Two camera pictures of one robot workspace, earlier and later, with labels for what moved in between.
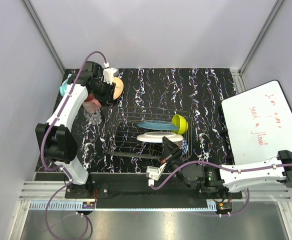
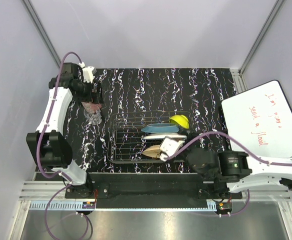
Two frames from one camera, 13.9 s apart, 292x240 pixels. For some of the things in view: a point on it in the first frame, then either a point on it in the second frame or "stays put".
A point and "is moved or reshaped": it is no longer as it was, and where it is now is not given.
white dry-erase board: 261,122 stays put
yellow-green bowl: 178,120 is moved or reshaped
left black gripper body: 103,91 -> 84,93
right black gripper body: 175,164 -> 208,175
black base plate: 135,186 stays put
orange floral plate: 118,87 -> 154,151
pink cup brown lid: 90,98 is moved or reshaped
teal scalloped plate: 157,124 is moved or reshaped
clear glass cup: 92,112 stays put
